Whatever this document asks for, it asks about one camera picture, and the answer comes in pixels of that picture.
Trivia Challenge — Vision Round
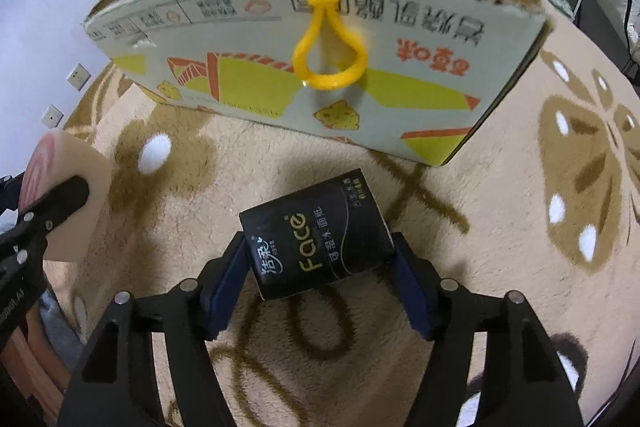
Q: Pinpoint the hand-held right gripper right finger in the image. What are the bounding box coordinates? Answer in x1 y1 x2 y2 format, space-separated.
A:
390 232 586 427

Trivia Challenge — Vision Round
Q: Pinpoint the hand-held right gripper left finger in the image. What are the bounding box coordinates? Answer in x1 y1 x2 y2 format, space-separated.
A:
57 232 251 427

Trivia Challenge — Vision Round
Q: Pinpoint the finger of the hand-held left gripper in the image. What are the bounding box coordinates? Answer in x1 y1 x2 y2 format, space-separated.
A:
15 177 91 253
0 174 23 212

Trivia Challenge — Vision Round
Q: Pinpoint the pink squishy cake toy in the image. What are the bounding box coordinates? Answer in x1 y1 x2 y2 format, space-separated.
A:
20 130 113 264

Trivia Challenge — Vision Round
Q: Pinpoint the black tissue pack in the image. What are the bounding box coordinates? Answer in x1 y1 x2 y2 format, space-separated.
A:
239 168 396 300

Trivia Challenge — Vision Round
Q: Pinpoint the printed cardboard box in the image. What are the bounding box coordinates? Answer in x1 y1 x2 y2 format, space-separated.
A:
81 0 553 168

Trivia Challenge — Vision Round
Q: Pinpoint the person's jeans leg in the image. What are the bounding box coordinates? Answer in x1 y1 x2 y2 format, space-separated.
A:
37 287 83 350

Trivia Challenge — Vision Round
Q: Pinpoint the patterned beige blanket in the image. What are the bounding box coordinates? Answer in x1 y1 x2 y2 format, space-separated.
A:
42 7 640 427

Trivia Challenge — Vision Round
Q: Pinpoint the white wall socket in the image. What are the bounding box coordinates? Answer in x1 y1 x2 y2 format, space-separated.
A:
41 104 64 128
66 63 92 92

